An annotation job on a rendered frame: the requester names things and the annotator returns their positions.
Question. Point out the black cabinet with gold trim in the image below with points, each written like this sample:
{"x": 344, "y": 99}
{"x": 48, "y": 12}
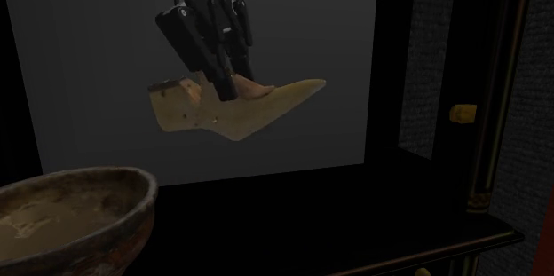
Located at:
{"x": 303, "y": 223}

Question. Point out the brown wooden bowl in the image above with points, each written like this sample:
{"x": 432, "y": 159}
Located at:
{"x": 65, "y": 223}

